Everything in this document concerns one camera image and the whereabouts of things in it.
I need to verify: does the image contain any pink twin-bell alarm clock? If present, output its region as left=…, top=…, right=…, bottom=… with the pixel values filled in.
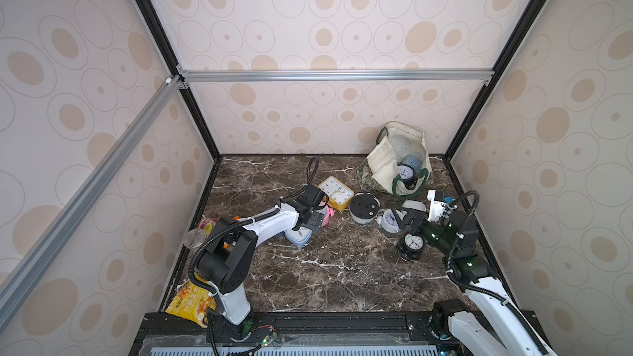
left=321, top=205, right=336, bottom=227

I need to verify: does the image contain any black twin-bell alarm clock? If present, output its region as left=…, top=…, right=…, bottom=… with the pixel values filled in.
left=397, top=164, right=419, bottom=190

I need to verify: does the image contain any blue square orange-hand clock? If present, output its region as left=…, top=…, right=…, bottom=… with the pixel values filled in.
left=402, top=154, right=425, bottom=171

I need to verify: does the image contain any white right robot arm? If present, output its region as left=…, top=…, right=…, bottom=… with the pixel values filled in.
left=392, top=191, right=555, bottom=355

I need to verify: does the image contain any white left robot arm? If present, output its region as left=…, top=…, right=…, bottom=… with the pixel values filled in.
left=188, top=157, right=329, bottom=327

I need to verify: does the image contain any white square orange-number clock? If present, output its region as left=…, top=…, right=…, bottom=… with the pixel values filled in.
left=402, top=200, right=427, bottom=212

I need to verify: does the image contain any small black twin-bell clock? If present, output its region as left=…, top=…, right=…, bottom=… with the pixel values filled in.
left=397, top=238, right=425, bottom=261

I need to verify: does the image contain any yellow square alarm clock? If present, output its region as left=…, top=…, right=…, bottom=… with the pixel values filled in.
left=318, top=176, right=355, bottom=212

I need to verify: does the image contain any small white round clock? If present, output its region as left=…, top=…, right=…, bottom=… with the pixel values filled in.
left=376, top=209, right=402, bottom=234

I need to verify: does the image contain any white clock black back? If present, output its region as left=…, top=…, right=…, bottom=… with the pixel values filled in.
left=349, top=193, right=381, bottom=225

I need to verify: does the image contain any cream canvas tote bag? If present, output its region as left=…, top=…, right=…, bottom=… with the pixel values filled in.
left=357, top=121, right=432, bottom=199

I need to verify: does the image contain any Fox's candy bag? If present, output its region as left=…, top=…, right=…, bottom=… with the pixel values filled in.
left=196, top=217, right=237, bottom=239

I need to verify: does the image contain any clear plastic jar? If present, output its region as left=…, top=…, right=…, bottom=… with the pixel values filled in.
left=183, top=228, right=208, bottom=252

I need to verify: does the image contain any yellow snack packet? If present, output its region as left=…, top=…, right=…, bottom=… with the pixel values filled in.
left=166, top=280, right=217, bottom=328

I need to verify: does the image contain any aluminium frame bar rear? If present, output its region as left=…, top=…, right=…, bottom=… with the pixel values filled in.
left=181, top=69, right=495, bottom=84

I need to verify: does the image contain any aluminium frame bar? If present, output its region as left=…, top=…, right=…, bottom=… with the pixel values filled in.
left=181, top=69, right=495, bottom=84
left=1, top=74, right=183, bottom=330

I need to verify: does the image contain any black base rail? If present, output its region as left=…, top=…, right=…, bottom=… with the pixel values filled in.
left=130, top=311, right=466, bottom=355

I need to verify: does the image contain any aluminium frame bar left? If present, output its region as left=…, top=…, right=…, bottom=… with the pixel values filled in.
left=1, top=74, right=183, bottom=330

